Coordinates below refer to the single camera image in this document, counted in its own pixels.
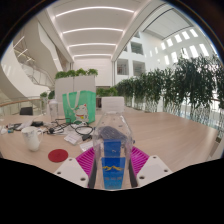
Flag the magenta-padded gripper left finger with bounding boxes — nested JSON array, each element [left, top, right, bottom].
[[53, 147, 98, 190]]

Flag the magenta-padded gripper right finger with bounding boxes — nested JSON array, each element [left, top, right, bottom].
[[128, 145, 174, 189]]

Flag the clear water bottle blue label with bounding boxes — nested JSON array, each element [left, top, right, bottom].
[[91, 96, 134, 191]]

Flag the flat round red coaster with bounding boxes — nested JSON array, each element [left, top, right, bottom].
[[47, 148, 70, 164]]

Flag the white flat packet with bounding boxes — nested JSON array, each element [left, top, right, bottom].
[[63, 131, 83, 145]]

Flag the white ceramic mug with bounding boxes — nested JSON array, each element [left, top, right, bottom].
[[20, 126, 44, 153]]

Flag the small black pouch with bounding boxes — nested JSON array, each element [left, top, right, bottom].
[[30, 120, 44, 128]]

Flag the clear tumbler with white lid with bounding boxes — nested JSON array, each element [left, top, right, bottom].
[[48, 98, 60, 123]]

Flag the green tote bag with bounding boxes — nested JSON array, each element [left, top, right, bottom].
[[61, 90, 98, 125]]

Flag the black office chair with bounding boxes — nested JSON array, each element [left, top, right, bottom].
[[19, 106, 34, 116]]

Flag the wooden planter with green plants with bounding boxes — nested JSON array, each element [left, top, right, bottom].
[[39, 90, 56, 101]]

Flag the white cabinet topped with plants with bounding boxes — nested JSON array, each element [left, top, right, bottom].
[[54, 68, 99, 103]]

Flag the planter shelf with green plants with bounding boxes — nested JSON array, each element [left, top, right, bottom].
[[95, 86, 118, 108]]

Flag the row of green plants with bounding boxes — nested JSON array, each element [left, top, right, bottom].
[[114, 54, 224, 134]]

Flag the ceiling light strips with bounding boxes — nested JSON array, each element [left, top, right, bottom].
[[54, 4, 136, 59]]

